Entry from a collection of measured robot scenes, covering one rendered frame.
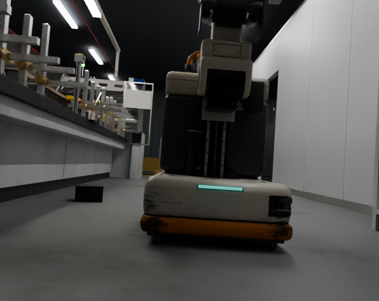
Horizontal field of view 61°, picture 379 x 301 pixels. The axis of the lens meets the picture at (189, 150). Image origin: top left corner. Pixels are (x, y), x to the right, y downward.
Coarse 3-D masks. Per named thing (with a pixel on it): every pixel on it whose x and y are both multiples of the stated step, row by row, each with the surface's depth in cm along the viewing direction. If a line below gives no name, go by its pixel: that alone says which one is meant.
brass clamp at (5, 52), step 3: (0, 48) 154; (3, 48) 156; (0, 51) 153; (3, 51) 155; (6, 51) 158; (9, 51) 161; (0, 54) 154; (3, 54) 156; (6, 54) 159; (0, 57) 156; (3, 57) 156; (6, 57) 159; (6, 60) 160; (9, 60) 162; (6, 63) 166; (9, 63) 165; (12, 63) 165
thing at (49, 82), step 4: (28, 80) 210; (32, 80) 210; (48, 80) 210; (52, 80) 210; (48, 84) 210; (52, 84) 210; (56, 84) 210; (60, 84) 211; (64, 84) 211; (68, 84) 211; (72, 84) 211; (76, 84) 211; (80, 84) 211; (84, 84) 211
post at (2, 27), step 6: (0, 0) 157; (6, 0) 157; (0, 18) 157; (6, 18) 158; (0, 24) 156; (6, 24) 158; (0, 30) 156; (6, 30) 158; (0, 42) 156; (0, 60) 156; (0, 66) 156
